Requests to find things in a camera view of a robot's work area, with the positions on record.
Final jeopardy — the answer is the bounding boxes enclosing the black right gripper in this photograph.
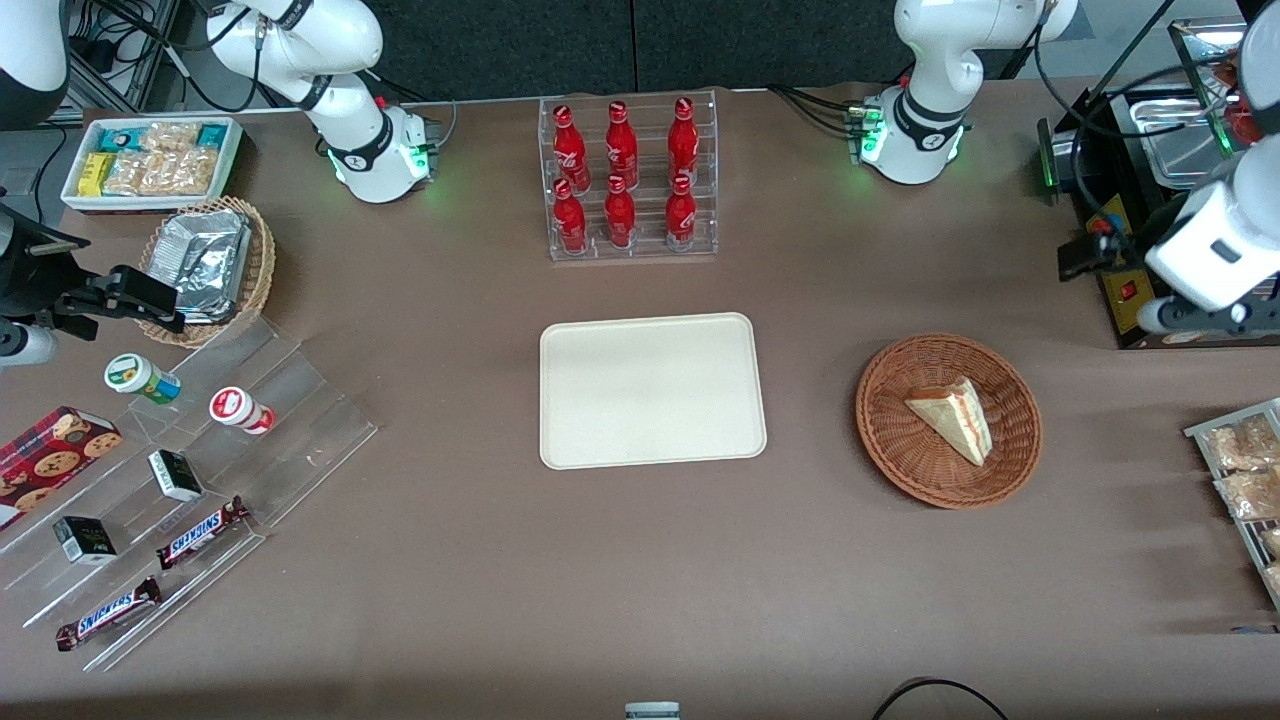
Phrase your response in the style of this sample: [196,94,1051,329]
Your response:
[0,205,188,343]

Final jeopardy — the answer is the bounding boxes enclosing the triangle sandwich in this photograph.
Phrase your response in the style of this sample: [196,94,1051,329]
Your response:
[905,376,993,468]

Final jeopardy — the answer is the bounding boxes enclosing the tan wicker basket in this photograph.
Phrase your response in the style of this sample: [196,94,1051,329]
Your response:
[134,195,277,349]

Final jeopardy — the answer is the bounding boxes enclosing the cream rectangular plastic tray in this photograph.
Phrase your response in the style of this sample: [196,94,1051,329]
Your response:
[539,312,768,471]

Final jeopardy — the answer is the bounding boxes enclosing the round brown wicker basket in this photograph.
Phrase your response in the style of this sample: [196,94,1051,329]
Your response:
[855,333,1043,510]

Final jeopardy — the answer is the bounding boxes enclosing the tray of packaged pastries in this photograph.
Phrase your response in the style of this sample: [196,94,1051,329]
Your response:
[1182,397,1280,613]

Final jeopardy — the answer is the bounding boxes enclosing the green lid yogurt cup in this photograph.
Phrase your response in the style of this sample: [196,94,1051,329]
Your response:
[104,353,184,406]

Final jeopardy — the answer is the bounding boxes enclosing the silver foil package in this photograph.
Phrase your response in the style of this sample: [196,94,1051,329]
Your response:
[172,288,247,324]
[150,209,252,303]

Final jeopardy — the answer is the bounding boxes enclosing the clear cracker bag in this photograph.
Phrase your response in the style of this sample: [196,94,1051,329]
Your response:
[139,122,202,154]
[146,149,218,197]
[103,151,151,197]

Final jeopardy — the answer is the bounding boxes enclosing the red lid yogurt cup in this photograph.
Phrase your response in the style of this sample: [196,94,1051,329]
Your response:
[209,386,277,436]

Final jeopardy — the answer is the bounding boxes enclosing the red cookie box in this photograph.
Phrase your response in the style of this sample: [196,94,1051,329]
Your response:
[0,405,124,532]

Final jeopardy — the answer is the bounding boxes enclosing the small black carton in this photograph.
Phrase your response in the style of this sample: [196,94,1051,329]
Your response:
[147,449,205,504]
[52,515,119,567]

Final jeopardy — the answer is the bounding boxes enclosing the white rectangular snack bin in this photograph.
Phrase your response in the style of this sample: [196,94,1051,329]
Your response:
[60,116,245,215]

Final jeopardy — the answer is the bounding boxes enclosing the clear acrylic stepped stand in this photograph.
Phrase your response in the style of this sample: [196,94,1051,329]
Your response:
[0,314,380,674]

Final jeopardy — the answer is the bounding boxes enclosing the brown Snickers bar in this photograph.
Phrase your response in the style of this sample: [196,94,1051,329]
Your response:
[55,576,164,653]
[155,495,252,572]

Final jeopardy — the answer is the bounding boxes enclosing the red cola bottle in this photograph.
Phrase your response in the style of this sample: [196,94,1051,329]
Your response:
[554,178,589,254]
[664,173,698,252]
[552,104,591,193]
[667,97,700,187]
[603,175,638,250]
[605,101,640,190]

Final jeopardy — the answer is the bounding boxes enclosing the dark partition panel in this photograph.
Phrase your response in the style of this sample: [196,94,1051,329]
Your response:
[633,0,916,93]
[362,0,636,103]

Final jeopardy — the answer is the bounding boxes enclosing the clear acrylic bottle rack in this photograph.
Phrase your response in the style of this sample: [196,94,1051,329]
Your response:
[538,89,720,263]

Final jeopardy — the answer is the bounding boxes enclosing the black food warmer appliance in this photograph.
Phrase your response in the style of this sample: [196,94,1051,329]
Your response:
[1036,17,1280,351]

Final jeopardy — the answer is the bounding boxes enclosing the aluminium frame with cables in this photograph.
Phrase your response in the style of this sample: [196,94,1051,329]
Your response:
[60,0,263,123]

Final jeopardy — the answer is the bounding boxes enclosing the black arm base cables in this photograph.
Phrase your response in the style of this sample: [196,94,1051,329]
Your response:
[768,83,865,138]

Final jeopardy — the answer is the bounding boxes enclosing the black looped cable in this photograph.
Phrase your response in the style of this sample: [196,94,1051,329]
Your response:
[869,677,1013,720]

